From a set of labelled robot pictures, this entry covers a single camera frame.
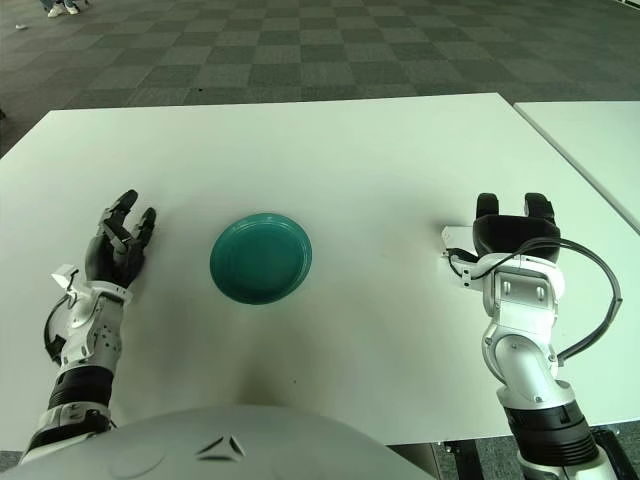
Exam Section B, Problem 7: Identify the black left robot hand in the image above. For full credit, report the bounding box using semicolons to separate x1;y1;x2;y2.
85;189;158;291

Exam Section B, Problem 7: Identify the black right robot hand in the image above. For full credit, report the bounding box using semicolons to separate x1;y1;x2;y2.
472;191;561;262

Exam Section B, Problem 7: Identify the white charger plug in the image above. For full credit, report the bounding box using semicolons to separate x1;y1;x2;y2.
441;225;476;251

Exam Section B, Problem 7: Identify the teal green round plate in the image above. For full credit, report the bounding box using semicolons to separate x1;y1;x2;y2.
209;212;314;306

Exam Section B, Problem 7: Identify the white rectangular table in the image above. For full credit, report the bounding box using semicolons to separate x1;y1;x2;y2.
513;101;640;224

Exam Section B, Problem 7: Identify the grey robot torso shell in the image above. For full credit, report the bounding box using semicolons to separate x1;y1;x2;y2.
0;404;426;480

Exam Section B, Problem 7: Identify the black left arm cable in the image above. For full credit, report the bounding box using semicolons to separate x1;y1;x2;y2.
42;294;69;364

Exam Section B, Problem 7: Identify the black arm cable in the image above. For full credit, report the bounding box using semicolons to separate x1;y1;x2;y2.
514;237;624;364
42;294;69;364

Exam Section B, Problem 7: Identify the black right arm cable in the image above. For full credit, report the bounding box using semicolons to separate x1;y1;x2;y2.
514;237;624;364

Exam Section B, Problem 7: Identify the black table leg frame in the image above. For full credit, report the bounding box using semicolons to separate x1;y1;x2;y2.
592;428;625;480

